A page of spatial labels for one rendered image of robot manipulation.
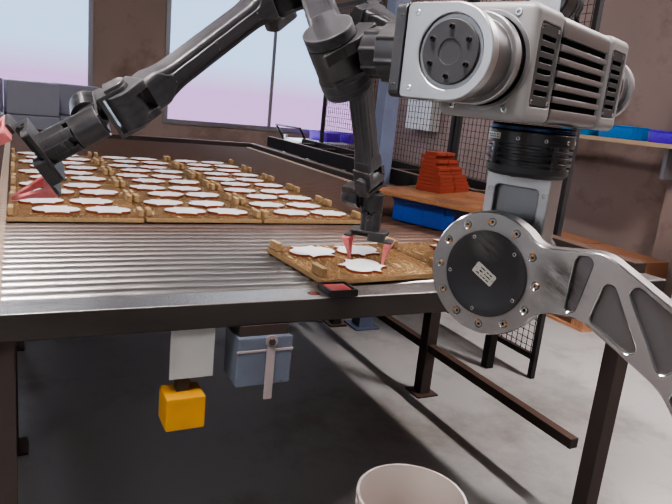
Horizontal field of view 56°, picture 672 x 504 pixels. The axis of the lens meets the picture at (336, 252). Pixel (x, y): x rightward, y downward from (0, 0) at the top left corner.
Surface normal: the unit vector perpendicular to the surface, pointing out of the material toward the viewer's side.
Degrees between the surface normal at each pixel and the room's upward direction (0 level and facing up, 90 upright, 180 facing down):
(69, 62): 90
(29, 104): 90
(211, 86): 90
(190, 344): 90
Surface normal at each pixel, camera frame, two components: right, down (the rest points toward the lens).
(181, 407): 0.44, 0.25
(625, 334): -0.65, 0.11
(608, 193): -0.87, 0.03
